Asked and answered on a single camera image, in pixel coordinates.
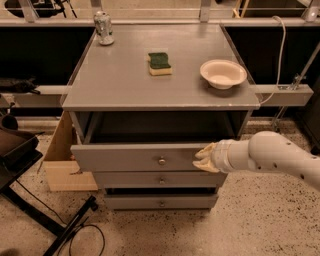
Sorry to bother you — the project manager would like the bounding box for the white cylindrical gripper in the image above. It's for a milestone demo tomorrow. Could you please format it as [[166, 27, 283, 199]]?
[[193, 139, 249, 173]]

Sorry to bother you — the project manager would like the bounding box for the grey top drawer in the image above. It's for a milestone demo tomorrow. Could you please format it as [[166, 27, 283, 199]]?
[[70, 111, 241, 173]]

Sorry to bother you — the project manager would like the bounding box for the grey drawer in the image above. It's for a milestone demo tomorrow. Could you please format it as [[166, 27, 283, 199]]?
[[93, 171, 227, 188], [70, 111, 241, 173], [105, 195, 218, 210]]

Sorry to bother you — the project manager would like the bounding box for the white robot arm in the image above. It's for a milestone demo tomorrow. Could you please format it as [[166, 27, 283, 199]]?
[[193, 131, 320, 190]]

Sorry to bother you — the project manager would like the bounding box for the round metal drawer knob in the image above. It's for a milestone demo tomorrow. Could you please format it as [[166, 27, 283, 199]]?
[[158, 157, 166, 166]]

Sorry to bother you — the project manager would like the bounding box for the grey drawer cabinet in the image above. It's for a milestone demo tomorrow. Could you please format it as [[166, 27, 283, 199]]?
[[61, 23, 261, 146]]

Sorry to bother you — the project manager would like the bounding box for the grey bottom drawer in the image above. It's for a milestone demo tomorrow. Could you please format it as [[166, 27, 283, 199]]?
[[105, 195, 218, 210]]

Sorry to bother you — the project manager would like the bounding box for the grey middle drawer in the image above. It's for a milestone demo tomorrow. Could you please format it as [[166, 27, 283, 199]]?
[[93, 171, 227, 188]]

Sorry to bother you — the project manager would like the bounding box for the white bowl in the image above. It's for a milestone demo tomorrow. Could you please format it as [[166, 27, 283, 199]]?
[[200, 59, 247, 90]]

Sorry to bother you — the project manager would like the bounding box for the green yellow sponge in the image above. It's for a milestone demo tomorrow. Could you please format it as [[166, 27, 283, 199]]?
[[148, 52, 172, 76]]

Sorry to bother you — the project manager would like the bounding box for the cardboard box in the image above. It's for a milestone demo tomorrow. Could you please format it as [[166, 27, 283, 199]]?
[[43, 112, 98, 191]]

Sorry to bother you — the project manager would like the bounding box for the crushed silver can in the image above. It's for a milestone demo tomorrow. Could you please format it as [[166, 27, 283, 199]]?
[[94, 10, 114, 46]]

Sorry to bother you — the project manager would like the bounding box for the black stand with tray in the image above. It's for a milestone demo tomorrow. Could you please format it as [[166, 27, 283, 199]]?
[[0, 113, 98, 256]]

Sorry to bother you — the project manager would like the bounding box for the black floor cable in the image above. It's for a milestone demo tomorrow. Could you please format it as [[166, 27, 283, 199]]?
[[14, 179, 106, 256]]

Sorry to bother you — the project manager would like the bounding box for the white cable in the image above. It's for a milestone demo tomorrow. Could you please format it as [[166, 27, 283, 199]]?
[[259, 15, 287, 105]]

